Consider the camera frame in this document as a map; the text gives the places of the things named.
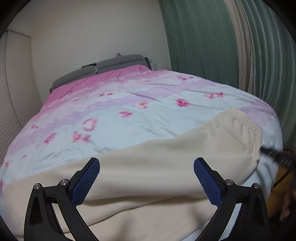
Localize pink floral blanket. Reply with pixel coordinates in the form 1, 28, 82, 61
0, 65, 284, 241

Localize black cable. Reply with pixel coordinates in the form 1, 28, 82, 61
273, 170, 294, 187

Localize grey padded headboard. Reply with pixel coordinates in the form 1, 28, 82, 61
50, 54, 152, 93

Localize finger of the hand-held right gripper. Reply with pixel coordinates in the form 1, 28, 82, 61
261, 148, 296, 172

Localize beige pants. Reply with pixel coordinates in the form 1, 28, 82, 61
0, 107, 264, 241

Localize person's right hand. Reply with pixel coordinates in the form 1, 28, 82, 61
279, 185, 296, 223

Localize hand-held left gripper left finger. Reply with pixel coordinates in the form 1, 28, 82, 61
24, 157, 100, 241

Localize green curtain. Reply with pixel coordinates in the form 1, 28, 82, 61
240, 0, 296, 149
158, 0, 241, 90

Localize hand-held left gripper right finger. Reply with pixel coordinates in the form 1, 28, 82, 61
193, 157, 270, 241

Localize white louvered wardrobe door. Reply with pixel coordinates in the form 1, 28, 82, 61
0, 29, 43, 163

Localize beige curtain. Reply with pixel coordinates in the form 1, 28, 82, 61
224, 0, 256, 96

